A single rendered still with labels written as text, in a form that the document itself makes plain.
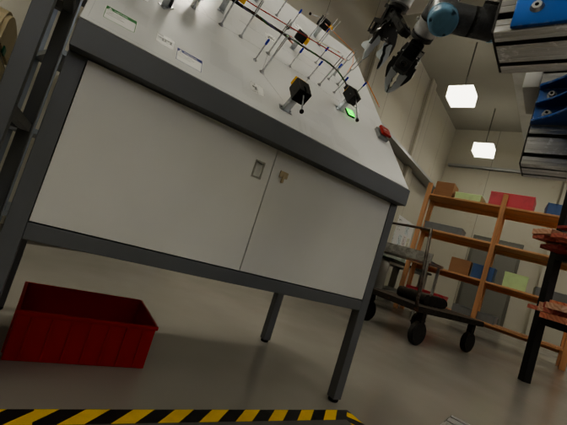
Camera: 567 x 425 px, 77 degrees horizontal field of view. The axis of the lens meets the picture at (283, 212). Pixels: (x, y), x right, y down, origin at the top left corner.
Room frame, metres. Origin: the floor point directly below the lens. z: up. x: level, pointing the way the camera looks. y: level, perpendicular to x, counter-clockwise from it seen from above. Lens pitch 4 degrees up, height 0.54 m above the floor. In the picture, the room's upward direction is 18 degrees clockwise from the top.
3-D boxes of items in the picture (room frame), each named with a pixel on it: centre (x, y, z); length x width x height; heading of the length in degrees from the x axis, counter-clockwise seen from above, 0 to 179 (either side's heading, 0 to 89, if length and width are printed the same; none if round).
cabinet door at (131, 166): (0.97, 0.31, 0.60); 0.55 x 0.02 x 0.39; 122
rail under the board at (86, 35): (1.09, 0.07, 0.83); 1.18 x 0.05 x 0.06; 122
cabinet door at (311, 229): (1.25, -0.16, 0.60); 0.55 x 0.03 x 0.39; 122
